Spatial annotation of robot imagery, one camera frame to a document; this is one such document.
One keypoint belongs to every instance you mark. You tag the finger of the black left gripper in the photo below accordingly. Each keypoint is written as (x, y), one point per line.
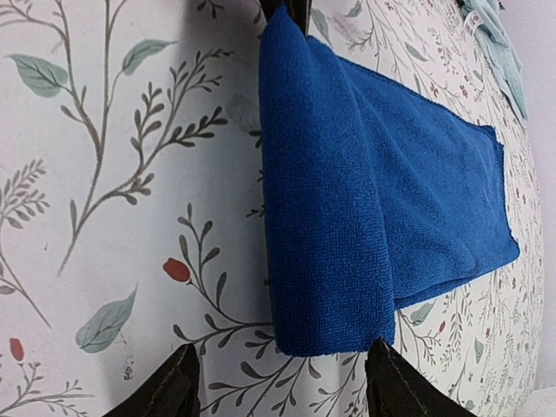
(299, 11)

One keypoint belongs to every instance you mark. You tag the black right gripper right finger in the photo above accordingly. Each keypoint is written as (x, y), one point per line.
(396, 389)

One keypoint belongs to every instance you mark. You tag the light blue towel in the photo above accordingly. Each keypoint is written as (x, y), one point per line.
(482, 20)

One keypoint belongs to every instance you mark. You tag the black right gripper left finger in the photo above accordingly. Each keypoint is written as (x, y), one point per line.
(171, 391)

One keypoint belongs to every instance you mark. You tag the dark blue towel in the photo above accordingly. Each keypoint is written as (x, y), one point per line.
(376, 198)

